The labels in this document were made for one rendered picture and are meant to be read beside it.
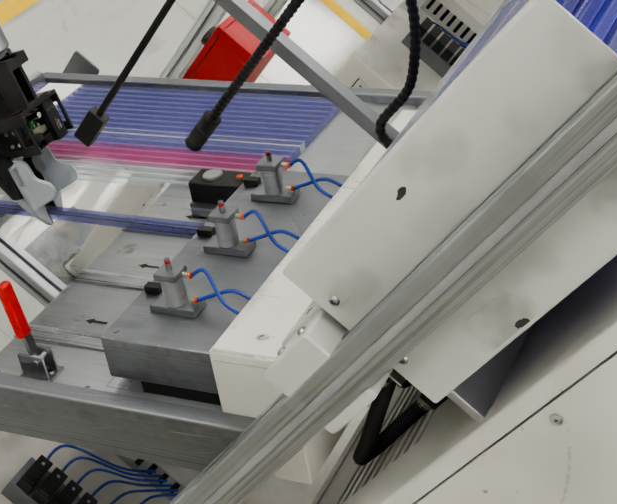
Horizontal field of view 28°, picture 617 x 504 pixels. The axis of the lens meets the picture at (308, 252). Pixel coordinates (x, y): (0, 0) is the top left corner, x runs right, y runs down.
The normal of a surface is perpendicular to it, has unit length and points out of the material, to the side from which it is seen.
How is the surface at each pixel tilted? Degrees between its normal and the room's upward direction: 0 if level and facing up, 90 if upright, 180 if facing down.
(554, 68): 90
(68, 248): 0
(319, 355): 90
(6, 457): 0
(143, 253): 43
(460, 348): 90
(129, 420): 90
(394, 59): 0
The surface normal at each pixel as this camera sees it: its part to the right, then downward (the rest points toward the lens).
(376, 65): 0.51, -0.55
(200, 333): -0.15, -0.84
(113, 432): -0.41, 0.52
